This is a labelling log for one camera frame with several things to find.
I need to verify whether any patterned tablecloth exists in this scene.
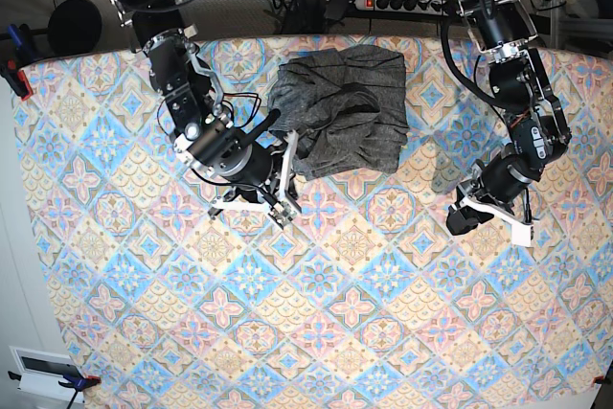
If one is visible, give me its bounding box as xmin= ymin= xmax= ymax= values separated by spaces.
xmin=12 ymin=37 xmax=612 ymax=408

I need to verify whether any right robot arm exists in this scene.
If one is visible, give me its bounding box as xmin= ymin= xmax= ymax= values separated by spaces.
xmin=111 ymin=0 xmax=302 ymax=228

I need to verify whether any white power strip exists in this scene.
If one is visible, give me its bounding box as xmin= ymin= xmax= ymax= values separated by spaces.
xmin=353 ymin=0 xmax=447 ymax=14

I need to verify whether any red clamp bottom right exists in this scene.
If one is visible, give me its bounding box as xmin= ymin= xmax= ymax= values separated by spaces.
xmin=592 ymin=375 xmax=612 ymax=385

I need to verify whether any grey t-shirt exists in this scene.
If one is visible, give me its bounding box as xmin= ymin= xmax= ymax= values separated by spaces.
xmin=267 ymin=45 xmax=409 ymax=180

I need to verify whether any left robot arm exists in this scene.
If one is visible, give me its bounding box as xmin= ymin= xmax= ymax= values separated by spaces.
xmin=441 ymin=0 xmax=572 ymax=247

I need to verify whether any round black stool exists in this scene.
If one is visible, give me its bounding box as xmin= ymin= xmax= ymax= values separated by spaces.
xmin=47 ymin=0 xmax=102 ymax=57

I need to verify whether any white wall box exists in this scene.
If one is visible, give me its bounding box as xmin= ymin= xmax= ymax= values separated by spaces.
xmin=10 ymin=346 xmax=79 ymax=402

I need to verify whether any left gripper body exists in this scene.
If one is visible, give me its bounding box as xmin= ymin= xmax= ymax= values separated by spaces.
xmin=455 ymin=154 xmax=549 ymax=218

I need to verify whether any red black clamp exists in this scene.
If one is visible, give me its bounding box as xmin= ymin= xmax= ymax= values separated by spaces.
xmin=0 ymin=59 xmax=34 ymax=101

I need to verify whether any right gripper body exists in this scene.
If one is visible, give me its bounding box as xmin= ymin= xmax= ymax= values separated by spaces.
xmin=188 ymin=127 xmax=284 ymax=205

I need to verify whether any blue clamp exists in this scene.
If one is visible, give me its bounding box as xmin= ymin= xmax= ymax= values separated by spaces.
xmin=8 ymin=24 xmax=37 ymax=62

